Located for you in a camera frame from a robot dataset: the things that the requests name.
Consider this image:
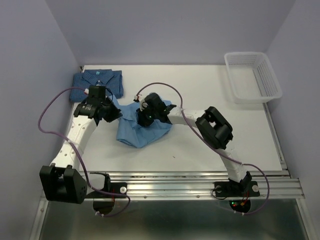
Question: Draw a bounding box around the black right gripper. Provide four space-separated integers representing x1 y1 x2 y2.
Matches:
135 104 158 127

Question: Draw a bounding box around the light blue long sleeve shirt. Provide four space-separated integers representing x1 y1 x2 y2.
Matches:
113 99 172 149

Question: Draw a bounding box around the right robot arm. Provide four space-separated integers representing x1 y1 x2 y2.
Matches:
134 92 252 198

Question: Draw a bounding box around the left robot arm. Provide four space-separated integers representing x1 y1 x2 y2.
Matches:
39 85 122 204

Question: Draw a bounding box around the blue plaid folded shirt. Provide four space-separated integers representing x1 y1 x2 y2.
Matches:
69 69 124 103

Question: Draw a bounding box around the white plastic mesh basket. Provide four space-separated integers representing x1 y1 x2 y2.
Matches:
224 52 283 104

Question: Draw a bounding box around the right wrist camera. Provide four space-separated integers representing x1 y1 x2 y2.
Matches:
133 94 145 103

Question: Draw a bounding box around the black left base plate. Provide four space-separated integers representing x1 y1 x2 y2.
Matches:
85 182 128 199

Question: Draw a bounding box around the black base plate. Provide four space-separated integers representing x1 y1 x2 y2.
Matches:
85 182 128 199
213 181 260 198

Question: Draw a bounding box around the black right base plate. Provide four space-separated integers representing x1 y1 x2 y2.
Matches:
213 181 260 198

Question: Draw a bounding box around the aluminium mounting rail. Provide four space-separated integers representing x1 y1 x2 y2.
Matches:
41 170 306 201

